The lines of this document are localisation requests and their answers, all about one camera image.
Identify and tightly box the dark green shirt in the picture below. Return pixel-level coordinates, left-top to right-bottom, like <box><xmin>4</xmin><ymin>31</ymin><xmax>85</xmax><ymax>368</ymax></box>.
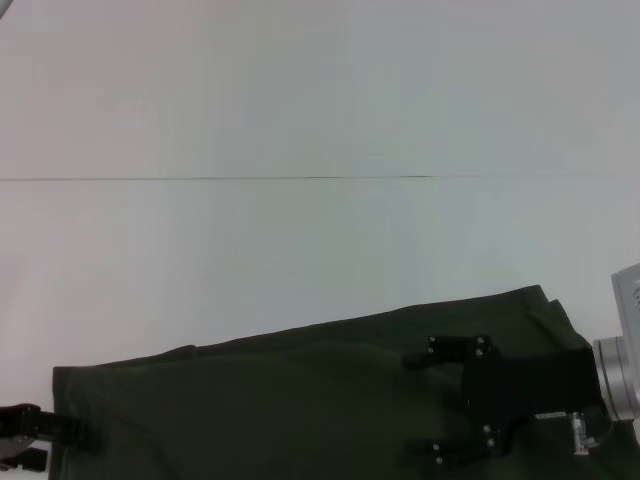
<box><xmin>48</xmin><ymin>284</ymin><xmax>640</xmax><ymax>480</ymax></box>

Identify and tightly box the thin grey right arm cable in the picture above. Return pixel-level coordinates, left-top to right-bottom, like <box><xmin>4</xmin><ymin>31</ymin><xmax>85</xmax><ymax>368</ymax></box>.
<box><xmin>594</xmin><ymin>420</ymin><xmax>619</xmax><ymax>447</ymax></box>

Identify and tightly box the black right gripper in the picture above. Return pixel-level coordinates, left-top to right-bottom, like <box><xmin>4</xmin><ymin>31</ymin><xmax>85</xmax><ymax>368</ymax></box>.
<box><xmin>401</xmin><ymin>334</ymin><xmax>603</xmax><ymax>470</ymax></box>

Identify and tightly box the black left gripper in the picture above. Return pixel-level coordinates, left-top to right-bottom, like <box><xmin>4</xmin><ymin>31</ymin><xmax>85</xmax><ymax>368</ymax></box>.
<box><xmin>0</xmin><ymin>402</ymin><xmax>104</xmax><ymax>474</ymax></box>

